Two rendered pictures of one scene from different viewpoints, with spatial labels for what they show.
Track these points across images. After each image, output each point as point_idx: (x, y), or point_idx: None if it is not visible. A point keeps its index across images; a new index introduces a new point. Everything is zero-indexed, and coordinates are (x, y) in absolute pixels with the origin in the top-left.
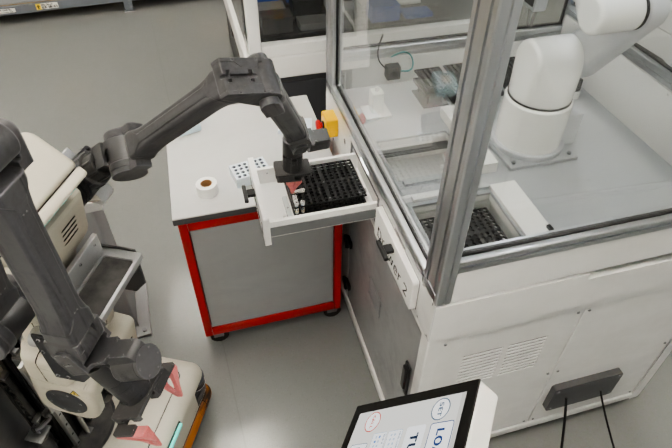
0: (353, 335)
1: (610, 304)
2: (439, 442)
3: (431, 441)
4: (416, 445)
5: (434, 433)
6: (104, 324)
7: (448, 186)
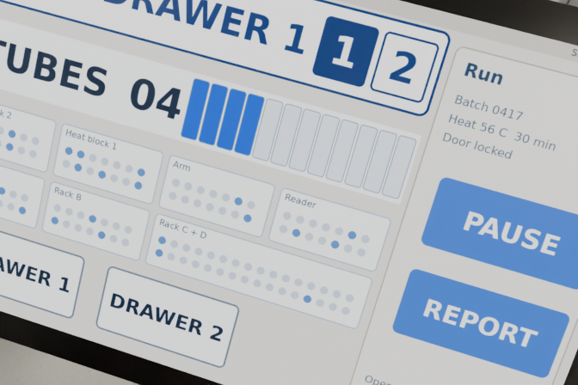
0: None
1: None
2: None
3: None
4: (18, 39)
5: None
6: None
7: None
